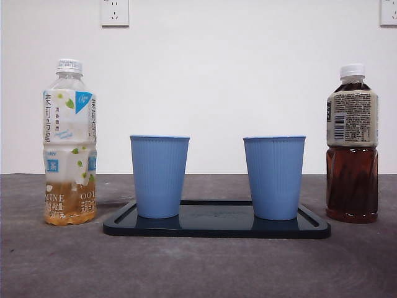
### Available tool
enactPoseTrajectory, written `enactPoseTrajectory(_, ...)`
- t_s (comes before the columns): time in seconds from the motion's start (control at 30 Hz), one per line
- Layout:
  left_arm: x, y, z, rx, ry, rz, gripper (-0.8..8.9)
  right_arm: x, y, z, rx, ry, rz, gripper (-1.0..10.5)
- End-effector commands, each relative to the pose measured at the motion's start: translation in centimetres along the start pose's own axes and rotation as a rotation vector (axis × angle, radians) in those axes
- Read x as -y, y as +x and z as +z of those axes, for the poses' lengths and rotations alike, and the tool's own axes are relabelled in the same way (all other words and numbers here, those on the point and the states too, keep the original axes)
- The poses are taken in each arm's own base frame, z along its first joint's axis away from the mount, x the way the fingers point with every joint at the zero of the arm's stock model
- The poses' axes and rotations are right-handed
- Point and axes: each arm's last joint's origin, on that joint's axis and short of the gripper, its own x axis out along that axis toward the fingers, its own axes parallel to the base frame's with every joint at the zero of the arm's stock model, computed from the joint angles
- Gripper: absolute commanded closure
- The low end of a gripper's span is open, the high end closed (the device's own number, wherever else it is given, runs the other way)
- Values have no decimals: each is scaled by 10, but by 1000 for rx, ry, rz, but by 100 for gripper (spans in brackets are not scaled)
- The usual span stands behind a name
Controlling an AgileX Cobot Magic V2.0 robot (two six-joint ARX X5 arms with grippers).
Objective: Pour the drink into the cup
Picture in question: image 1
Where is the white wall socket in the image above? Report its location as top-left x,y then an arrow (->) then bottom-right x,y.
100,0 -> 130,28
380,0 -> 397,27

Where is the jasmine tea bottle white label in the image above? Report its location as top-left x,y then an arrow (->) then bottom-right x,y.
42,58 -> 99,227

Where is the dark blue rectangular tray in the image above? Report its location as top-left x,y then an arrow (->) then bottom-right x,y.
102,199 -> 332,240

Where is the dark tea bottle beige label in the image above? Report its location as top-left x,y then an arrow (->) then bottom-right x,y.
325,63 -> 380,224

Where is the blue ribbed plastic cup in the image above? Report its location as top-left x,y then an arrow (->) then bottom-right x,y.
243,135 -> 307,221
129,135 -> 190,220

